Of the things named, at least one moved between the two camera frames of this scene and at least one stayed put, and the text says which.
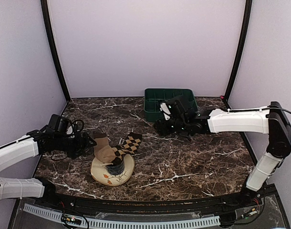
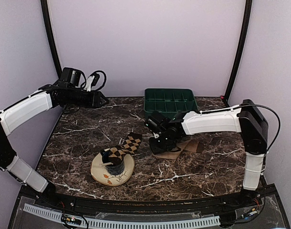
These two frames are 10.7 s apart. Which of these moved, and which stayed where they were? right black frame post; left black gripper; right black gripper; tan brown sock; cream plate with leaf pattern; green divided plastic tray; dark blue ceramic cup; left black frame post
Moved: left black gripper; tan brown sock; right black gripper
Stayed: left black frame post; dark blue ceramic cup; right black frame post; green divided plastic tray; cream plate with leaf pattern
